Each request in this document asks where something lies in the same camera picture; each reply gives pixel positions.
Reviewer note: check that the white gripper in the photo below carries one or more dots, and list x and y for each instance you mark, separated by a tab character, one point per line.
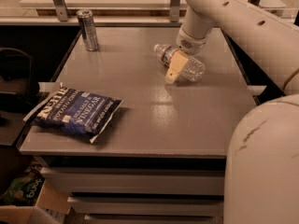
189	45

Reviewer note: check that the clear plastic water bottle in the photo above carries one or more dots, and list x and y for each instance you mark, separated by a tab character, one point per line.
192	71

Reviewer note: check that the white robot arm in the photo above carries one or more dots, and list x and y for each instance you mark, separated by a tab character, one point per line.
262	164

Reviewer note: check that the blue potato chip bag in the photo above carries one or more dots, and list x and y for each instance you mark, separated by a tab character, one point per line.
75	112

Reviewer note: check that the green snack bag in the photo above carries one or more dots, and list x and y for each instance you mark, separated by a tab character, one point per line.
24	190

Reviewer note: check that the grey drawer cabinet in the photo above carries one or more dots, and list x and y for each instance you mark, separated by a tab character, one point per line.
162	157

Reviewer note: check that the silver energy drink can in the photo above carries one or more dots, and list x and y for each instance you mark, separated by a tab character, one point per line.
88	30

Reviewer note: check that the black chair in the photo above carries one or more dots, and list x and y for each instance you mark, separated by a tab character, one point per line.
18	85

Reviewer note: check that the cardboard box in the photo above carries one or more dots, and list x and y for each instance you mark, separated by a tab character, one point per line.
51	207

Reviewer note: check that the metal railing post middle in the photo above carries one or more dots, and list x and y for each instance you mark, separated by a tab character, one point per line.
174	10

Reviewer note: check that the metal railing post left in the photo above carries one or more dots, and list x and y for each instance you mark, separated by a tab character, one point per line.
61	10

